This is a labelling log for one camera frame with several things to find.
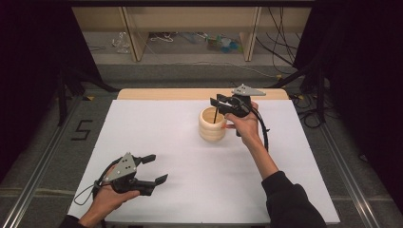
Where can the beige wooden shelf unit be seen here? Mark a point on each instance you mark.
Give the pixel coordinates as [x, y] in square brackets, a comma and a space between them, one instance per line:
[133, 38]

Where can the white table sheet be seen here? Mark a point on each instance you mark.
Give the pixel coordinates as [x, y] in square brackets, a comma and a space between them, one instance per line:
[190, 164]

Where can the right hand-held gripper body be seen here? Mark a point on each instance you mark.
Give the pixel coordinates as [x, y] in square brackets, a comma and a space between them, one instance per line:
[240, 106]

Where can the cream ringed pen holder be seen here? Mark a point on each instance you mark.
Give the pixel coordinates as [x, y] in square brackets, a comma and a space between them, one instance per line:
[209, 131]

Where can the metal floor rail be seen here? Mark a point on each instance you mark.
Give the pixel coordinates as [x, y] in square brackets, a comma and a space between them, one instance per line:
[351, 177]
[34, 177]

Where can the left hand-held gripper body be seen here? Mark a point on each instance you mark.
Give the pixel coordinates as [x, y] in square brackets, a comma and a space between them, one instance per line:
[122, 169]

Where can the black metal stand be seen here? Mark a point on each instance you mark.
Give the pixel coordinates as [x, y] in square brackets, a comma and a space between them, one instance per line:
[63, 95]
[320, 88]

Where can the person's right hand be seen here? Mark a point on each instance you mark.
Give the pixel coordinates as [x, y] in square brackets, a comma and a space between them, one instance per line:
[248, 126]

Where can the wooden table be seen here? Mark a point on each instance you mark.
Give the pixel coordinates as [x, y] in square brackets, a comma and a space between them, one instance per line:
[174, 94]

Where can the clear plastic bag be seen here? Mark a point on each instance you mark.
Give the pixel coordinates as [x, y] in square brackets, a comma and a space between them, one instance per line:
[122, 42]

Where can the black curtain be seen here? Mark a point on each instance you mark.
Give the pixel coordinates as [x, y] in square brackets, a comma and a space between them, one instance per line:
[28, 79]
[364, 79]

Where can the person's left hand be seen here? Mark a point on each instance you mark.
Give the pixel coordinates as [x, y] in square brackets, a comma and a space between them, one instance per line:
[106, 199]

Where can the colourful plastic bags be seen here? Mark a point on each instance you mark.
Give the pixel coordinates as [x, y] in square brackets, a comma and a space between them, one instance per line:
[221, 44]

